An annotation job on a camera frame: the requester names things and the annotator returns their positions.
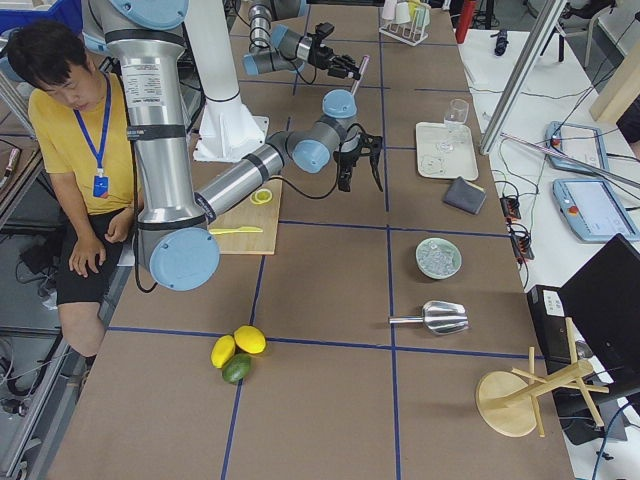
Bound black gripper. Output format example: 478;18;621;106
333;127;384;192
297;22;359;79

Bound steel muddler black tip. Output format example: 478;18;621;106
350;55;370;96

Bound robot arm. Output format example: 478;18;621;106
243;1;361;80
83;1;383;291

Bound yellow lemon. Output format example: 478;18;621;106
210;334;236;369
233;325;267;355

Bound wooden cup tree stand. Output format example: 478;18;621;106
475;317;609;437

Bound cream bear tray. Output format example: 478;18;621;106
415;122;479;181

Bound clear wine glass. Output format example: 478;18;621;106
441;99;469;152

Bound green bowl of ice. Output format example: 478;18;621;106
415;238;462;280

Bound wooden cutting board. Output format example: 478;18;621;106
209;180;282;255

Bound red cylinder bottle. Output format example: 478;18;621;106
455;0;476;44

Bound yellow plastic knife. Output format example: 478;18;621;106
208;226;264;235

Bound metal ice scoop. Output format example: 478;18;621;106
388;300;469;336

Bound far teach pendant tablet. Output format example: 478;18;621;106
545;121;609;175

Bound teach pendant tablet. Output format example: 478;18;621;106
552;178;639;243
545;121;609;175

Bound green lime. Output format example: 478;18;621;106
222;353;252;384

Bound near teach pendant tablet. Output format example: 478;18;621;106
552;178;639;243

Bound person in yellow shirt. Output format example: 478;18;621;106
6;20;135;360

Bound black monitor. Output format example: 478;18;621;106
559;234;639;401

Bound white wire cup rack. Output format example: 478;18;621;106
379;0;431;46

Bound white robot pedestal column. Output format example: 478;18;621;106
185;0;265;163

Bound aluminium frame post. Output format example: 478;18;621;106
479;0;566;155

